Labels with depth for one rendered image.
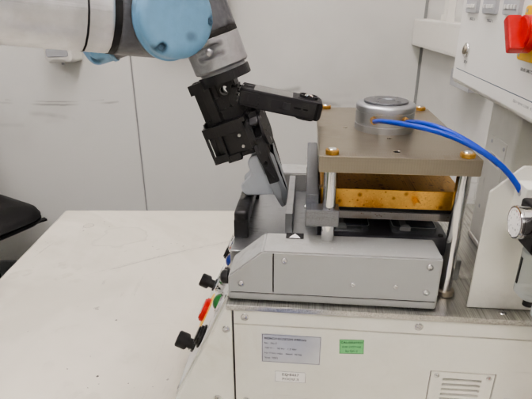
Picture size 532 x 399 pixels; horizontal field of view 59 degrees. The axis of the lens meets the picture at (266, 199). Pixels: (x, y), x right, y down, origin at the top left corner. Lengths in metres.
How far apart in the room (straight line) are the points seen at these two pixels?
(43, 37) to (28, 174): 1.96
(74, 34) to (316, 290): 0.37
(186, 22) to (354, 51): 1.62
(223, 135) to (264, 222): 0.14
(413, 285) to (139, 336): 0.47
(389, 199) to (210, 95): 0.27
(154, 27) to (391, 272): 0.36
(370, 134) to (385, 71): 1.46
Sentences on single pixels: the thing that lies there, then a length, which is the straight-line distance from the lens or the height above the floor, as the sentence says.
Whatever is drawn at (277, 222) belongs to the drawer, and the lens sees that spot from 0.69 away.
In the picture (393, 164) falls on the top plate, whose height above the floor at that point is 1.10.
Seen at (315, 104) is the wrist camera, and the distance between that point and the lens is 0.63.
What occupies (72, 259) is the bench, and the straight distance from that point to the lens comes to 1.12.
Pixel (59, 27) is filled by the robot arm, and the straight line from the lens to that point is 0.45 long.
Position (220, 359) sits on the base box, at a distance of 0.65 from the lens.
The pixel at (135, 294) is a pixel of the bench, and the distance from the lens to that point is 0.96.
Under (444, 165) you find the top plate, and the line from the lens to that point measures 0.56.
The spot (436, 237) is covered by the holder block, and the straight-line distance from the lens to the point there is 0.63.
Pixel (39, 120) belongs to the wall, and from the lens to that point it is 2.29.
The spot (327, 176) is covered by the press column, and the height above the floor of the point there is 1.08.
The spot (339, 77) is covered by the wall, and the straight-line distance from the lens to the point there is 2.05.
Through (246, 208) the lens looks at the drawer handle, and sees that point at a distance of 0.64.
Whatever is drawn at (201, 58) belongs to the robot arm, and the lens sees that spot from 0.63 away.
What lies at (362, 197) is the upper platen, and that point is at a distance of 0.59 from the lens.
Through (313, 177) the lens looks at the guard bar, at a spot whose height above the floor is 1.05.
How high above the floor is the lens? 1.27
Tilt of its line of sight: 23 degrees down
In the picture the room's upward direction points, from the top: straight up
